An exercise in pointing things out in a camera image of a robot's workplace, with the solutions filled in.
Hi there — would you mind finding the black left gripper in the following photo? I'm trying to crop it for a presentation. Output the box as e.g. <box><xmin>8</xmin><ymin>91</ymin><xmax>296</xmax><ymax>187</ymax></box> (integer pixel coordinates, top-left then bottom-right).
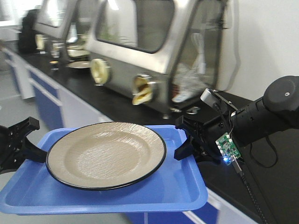
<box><xmin>0</xmin><ymin>117</ymin><xmax>47</xmax><ymax>174</ymax></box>

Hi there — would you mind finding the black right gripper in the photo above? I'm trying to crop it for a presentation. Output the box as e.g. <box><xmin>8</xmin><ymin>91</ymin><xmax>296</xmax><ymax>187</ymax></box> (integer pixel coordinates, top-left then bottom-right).
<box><xmin>174</xmin><ymin>115</ymin><xmax>232</xmax><ymax>163</ymax></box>

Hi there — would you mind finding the blue plastic tray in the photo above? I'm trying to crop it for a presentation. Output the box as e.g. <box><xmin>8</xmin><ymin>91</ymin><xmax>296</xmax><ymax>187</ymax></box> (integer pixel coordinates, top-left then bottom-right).
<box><xmin>0</xmin><ymin>125</ymin><xmax>208</xmax><ymax>215</ymax></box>

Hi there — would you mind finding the beige plate with black rim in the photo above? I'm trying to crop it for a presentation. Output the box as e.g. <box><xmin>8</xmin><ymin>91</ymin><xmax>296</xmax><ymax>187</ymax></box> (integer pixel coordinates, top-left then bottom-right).
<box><xmin>46</xmin><ymin>122</ymin><xmax>167</xmax><ymax>190</ymax></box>

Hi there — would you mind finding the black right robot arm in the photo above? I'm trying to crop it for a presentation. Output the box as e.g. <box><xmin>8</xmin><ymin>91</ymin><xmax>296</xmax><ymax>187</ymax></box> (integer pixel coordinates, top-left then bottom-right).
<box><xmin>174</xmin><ymin>76</ymin><xmax>299</xmax><ymax>164</ymax></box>

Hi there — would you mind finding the green circuit board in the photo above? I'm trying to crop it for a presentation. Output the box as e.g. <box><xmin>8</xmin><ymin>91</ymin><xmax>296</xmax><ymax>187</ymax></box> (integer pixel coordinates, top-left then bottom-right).
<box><xmin>215</xmin><ymin>133</ymin><xmax>241</xmax><ymax>165</ymax></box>

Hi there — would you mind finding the steel glove box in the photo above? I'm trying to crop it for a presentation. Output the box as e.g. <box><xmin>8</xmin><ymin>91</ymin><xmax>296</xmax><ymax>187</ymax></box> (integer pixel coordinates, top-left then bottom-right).
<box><xmin>35</xmin><ymin>0</ymin><xmax>97</xmax><ymax>63</ymax></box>
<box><xmin>87</xmin><ymin>0</ymin><xmax>231</xmax><ymax>114</ymax></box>

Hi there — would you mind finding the beige plate on counter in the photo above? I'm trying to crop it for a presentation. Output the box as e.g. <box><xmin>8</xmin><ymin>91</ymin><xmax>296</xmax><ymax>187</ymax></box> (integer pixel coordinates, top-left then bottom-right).
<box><xmin>67</xmin><ymin>61</ymin><xmax>91</xmax><ymax>69</ymax></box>

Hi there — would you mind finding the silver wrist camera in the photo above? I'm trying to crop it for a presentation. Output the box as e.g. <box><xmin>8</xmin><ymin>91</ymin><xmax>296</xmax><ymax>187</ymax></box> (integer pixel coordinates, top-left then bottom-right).
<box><xmin>200</xmin><ymin>88</ymin><xmax>237</xmax><ymax>111</ymax></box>

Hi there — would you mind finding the black braided cable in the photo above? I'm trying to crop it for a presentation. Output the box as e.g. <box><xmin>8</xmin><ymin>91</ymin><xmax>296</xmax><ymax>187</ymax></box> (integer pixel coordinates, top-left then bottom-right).
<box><xmin>231</xmin><ymin>158</ymin><xmax>269</xmax><ymax>224</ymax></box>

